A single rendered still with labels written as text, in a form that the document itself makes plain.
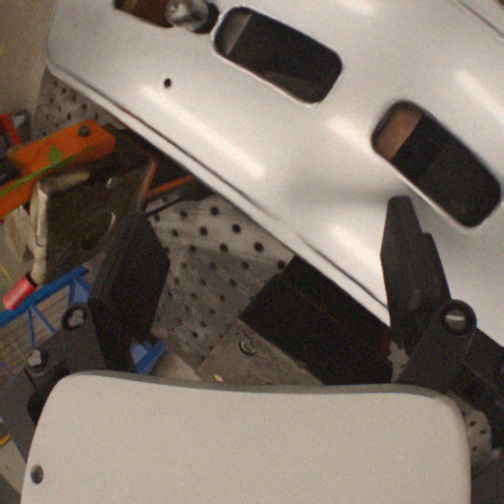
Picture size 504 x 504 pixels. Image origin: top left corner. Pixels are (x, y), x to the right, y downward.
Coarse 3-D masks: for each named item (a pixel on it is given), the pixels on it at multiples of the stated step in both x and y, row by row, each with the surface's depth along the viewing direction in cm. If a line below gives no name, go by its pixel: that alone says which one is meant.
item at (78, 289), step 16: (80, 272) 191; (48, 288) 170; (80, 288) 193; (32, 304) 157; (0, 320) 138; (32, 320) 172; (32, 336) 181; (144, 352) 187; (160, 352) 182; (144, 368) 170; (0, 384) 173
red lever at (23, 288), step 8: (24, 280) 27; (32, 280) 27; (16, 288) 27; (24, 288) 27; (32, 288) 28; (8, 296) 27; (16, 296) 27; (24, 296) 28; (8, 304) 27; (16, 304) 28
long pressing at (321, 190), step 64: (64, 0) 18; (256, 0) 13; (320, 0) 12; (384, 0) 11; (448, 0) 10; (64, 64) 21; (128, 64) 18; (192, 64) 16; (384, 64) 12; (448, 64) 11; (128, 128) 21; (192, 128) 18; (256, 128) 17; (320, 128) 15; (448, 128) 12; (256, 192) 18; (320, 192) 17; (384, 192) 15; (320, 256) 18; (448, 256) 15; (384, 320) 18
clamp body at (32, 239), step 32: (96, 160) 23; (128, 160) 25; (160, 160) 29; (32, 192) 18; (64, 192) 20; (96, 192) 23; (128, 192) 27; (160, 192) 34; (192, 192) 41; (32, 224) 20; (64, 224) 22; (96, 224) 27; (32, 256) 25; (64, 256) 24
